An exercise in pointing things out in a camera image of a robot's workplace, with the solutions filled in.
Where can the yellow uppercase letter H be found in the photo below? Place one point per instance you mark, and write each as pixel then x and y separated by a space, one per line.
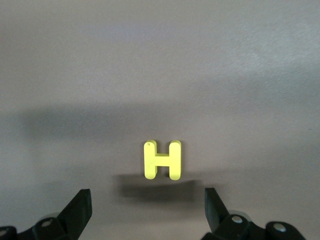
pixel 162 161

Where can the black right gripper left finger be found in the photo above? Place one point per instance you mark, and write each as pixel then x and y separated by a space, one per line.
pixel 75 215

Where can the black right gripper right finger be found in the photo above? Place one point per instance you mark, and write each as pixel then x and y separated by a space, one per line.
pixel 215 212

